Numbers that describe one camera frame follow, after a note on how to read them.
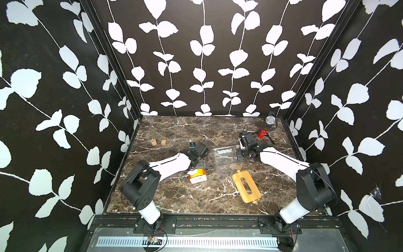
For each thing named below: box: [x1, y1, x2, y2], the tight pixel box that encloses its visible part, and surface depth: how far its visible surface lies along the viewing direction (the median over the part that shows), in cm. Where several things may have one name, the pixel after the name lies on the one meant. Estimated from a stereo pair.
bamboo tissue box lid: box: [232, 170, 262, 204], surface depth 88 cm
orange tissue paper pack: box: [187, 168, 208, 185], surface depth 85 cm
